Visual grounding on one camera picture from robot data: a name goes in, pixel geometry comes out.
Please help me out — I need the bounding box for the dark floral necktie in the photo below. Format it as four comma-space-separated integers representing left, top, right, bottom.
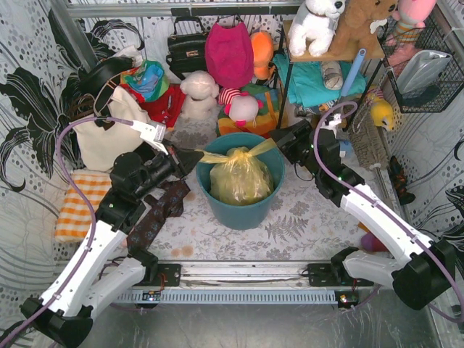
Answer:
126, 180, 190, 255

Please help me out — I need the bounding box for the pink striped plush doll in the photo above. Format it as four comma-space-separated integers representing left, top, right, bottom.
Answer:
218, 88, 264, 127

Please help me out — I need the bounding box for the orange checked towel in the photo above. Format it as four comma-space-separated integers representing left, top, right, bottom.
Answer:
54, 170, 111, 243

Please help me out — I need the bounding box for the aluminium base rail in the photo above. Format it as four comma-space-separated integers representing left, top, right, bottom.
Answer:
111, 260, 386, 308

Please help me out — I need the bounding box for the teal folded cloth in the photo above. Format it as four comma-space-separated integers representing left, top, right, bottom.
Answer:
273, 54, 367, 107

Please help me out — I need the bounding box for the black leather handbag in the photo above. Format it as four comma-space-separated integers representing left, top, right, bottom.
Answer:
165, 16, 209, 80

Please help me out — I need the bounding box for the cream canvas tote bag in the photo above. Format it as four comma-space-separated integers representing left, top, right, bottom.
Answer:
73, 86, 150, 172

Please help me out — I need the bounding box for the black wire basket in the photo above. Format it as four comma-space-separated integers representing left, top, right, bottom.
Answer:
378, 17, 463, 114

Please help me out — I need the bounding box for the purple orange sock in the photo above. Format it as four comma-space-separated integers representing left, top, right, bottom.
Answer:
357, 223, 388, 252

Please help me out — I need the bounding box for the orange plush toy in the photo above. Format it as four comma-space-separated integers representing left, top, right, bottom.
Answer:
250, 31, 275, 80

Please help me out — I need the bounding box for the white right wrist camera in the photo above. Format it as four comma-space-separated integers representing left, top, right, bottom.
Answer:
323, 113, 343, 133

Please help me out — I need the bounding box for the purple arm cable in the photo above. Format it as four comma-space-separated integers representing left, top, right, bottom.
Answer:
313, 101, 464, 323
0, 116, 137, 340

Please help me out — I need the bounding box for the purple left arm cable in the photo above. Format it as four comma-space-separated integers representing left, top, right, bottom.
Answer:
0, 116, 137, 340

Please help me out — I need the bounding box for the pink plush toy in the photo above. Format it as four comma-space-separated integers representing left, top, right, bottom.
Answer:
387, 0, 436, 44

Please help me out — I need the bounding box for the brown teddy bear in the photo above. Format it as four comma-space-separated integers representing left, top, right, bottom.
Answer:
328, 0, 398, 61

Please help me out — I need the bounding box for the white plush dog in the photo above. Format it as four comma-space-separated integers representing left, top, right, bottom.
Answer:
288, 0, 346, 57

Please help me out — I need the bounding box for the white plush lamb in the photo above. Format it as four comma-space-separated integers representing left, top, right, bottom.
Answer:
180, 70, 219, 120

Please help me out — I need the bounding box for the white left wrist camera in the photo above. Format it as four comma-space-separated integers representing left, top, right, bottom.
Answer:
130, 120, 168, 155

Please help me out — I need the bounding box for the yellow plush duck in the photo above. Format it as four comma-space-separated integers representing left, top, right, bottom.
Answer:
366, 88, 394, 131

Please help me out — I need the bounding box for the magenta fuzzy bag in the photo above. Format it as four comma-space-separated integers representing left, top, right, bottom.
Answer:
205, 22, 254, 88

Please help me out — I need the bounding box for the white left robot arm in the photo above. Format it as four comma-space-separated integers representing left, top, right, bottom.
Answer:
21, 144, 204, 347

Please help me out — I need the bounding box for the teal plastic trash bin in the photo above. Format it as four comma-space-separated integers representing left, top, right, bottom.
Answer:
196, 133, 286, 231

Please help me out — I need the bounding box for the colourful silk scarf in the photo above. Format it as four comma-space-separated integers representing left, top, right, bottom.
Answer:
120, 60, 170, 103

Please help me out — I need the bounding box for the yellow plastic trash bag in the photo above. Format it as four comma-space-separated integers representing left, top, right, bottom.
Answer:
200, 139, 276, 206

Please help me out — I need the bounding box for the blue handled broom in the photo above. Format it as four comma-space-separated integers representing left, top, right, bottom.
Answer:
336, 48, 368, 159

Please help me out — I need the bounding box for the black hat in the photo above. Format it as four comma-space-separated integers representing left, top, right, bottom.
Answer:
79, 57, 133, 94

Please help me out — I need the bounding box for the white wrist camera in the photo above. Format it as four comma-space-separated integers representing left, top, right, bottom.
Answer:
323, 113, 343, 133
130, 120, 168, 155

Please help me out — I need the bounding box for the silver foil pouch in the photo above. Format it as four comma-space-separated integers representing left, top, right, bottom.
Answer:
396, 50, 453, 94

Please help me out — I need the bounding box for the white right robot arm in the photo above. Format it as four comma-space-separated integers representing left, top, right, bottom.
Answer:
270, 120, 459, 310

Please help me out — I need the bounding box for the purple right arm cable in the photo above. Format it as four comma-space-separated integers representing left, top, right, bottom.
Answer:
313, 101, 464, 323

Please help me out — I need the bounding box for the black metal shelf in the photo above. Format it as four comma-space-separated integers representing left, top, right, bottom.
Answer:
275, 20, 385, 129

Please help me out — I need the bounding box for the red garment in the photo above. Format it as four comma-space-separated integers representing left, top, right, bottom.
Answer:
126, 84, 186, 131

